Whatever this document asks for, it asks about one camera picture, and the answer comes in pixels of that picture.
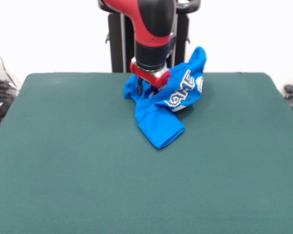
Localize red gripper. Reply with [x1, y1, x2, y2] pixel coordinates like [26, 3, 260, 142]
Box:
[129, 58, 172, 96]

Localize black office chair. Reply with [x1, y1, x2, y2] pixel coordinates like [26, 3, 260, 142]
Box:
[283, 84, 293, 122]

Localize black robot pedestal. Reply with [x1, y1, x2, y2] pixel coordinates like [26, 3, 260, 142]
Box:
[97, 0, 201, 73]

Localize dark green table cloth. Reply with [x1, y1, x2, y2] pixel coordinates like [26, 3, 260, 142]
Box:
[0, 72, 293, 234]

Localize blue printed T-shirt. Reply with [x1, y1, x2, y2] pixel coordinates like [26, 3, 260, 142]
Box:
[123, 46, 207, 150]

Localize black cable tangle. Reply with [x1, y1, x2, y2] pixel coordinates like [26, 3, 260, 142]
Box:
[0, 45, 19, 129]

